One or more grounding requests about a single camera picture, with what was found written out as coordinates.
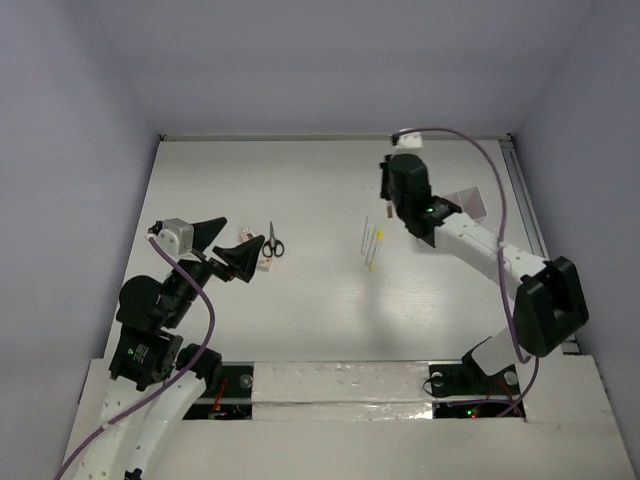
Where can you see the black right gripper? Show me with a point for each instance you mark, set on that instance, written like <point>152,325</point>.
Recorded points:
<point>385,189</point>

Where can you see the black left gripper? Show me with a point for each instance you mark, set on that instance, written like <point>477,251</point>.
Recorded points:
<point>210,258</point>

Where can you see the white eraser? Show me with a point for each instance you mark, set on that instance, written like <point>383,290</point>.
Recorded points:
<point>264,264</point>

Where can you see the black handled scissors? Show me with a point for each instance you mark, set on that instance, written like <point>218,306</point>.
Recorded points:
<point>273,247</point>

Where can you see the pink capped white marker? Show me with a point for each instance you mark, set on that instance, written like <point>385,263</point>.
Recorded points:
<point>365,236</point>

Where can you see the yellow capped white marker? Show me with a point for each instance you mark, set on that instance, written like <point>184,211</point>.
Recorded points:
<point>374,250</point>

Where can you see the pale yellow capped marker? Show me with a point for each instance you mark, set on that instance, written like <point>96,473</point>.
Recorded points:
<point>371,240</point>

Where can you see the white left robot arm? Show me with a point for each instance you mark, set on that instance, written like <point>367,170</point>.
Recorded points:
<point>161,363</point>

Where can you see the white divided pen holder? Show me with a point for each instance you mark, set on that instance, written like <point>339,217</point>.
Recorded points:
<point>470,201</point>

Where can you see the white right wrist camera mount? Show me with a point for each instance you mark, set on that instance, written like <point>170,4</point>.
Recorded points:
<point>407,141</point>

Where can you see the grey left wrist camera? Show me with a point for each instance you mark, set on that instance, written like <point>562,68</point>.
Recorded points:
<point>174,236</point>

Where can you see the foil covered front rail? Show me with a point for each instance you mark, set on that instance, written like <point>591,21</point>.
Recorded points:
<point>340,391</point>

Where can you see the aluminium side rail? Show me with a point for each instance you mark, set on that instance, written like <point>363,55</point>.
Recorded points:
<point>535,235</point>

